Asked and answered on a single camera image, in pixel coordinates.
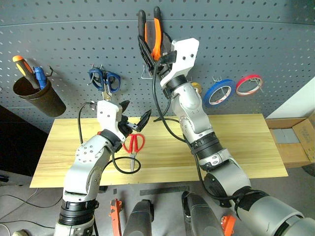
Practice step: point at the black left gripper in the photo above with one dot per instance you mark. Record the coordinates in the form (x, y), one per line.
(124, 125)

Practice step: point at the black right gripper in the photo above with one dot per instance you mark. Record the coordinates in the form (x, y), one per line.
(167, 59)

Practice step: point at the black and orange pliers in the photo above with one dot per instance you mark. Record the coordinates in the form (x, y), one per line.
(157, 37)

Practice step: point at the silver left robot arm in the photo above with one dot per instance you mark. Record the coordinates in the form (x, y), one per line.
(83, 159)

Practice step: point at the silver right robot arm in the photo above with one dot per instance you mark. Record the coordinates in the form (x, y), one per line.
(194, 115)

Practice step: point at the yellow tape roll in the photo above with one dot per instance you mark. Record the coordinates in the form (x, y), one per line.
(197, 86)

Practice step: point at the blue tape roll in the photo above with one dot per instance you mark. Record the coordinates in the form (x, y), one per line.
(209, 94)

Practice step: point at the black floor tape strip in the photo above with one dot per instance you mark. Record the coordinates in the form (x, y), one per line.
(165, 190)

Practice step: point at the grey metal pegboard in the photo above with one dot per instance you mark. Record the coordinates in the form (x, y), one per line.
(73, 37)

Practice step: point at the red tape roll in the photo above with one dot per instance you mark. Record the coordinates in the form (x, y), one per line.
(242, 84)

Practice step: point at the black pegboard hook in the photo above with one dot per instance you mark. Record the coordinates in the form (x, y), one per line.
(51, 71)

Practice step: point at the brown cup holder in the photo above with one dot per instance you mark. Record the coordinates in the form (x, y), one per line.
(46, 102)

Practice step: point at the blue utility knife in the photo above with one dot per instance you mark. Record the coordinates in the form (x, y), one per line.
(40, 76)

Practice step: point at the dark rounded robot part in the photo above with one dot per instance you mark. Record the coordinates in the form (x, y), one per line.
(139, 218)
(199, 216)

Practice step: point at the orange and black screwdriver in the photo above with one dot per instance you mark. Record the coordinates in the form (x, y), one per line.
(24, 67)

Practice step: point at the white panel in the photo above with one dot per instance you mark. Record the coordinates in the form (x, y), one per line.
(295, 103)

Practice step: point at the brown cardboard box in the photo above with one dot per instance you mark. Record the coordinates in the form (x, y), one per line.
(289, 153)

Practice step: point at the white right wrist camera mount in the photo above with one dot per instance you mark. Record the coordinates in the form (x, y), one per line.
(183, 59)

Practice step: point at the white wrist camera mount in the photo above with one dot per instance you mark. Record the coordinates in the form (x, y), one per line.
(106, 115)
(183, 59)

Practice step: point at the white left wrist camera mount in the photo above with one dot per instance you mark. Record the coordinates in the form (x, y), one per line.
(106, 115)

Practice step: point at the orange bracket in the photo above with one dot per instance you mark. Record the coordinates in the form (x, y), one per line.
(229, 225)
(115, 214)

